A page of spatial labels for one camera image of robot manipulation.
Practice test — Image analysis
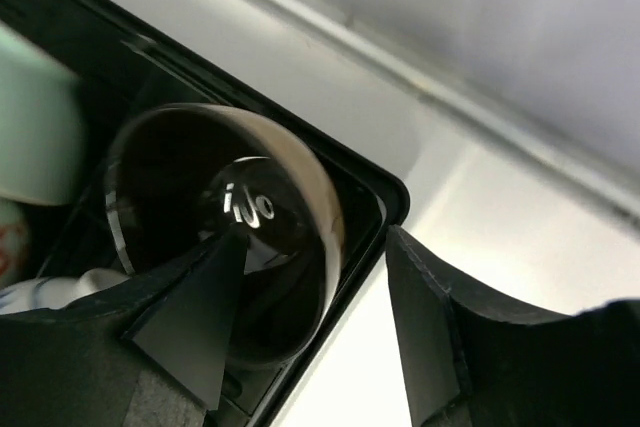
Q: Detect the mint green bowl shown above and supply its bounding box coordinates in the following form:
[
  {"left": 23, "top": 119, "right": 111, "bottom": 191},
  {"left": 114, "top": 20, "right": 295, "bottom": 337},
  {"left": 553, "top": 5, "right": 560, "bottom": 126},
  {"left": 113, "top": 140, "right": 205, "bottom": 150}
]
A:
[{"left": 1, "top": 24, "right": 86, "bottom": 206}]

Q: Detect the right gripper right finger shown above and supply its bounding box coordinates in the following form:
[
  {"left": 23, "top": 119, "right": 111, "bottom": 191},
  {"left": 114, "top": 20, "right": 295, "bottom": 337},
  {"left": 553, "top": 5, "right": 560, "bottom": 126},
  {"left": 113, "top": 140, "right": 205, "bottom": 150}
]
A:
[{"left": 386, "top": 226, "right": 639, "bottom": 426}]

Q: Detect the black dish rack tray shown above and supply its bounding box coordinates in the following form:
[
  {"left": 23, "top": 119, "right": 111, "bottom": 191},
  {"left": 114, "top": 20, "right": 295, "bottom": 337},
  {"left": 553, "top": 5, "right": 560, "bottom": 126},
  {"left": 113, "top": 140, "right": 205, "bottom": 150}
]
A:
[{"left": 1, "top": 0, "right": 409, "bottom": 426}]

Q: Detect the black glazed beige bowl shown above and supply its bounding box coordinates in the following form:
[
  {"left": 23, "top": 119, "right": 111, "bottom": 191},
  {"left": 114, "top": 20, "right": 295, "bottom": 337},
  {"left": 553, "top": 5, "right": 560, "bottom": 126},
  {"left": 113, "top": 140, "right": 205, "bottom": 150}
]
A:
[{"left": 105, "top": 103, "right": 345, "bottom": 369}]

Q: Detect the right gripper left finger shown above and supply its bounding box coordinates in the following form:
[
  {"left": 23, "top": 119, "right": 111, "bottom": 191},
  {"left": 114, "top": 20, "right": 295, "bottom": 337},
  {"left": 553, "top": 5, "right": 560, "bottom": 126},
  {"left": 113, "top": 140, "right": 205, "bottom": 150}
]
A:
[{"left": 1, "top": 231, "right": 248, "bottom": 426}]

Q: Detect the blue floral bowl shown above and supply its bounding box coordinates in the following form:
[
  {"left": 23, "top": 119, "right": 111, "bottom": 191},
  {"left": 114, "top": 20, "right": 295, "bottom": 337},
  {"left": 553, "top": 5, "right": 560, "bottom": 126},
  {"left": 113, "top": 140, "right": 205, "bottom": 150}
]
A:
[{"left": 1, "top": 268, "right": 129, "bottom": 315}]

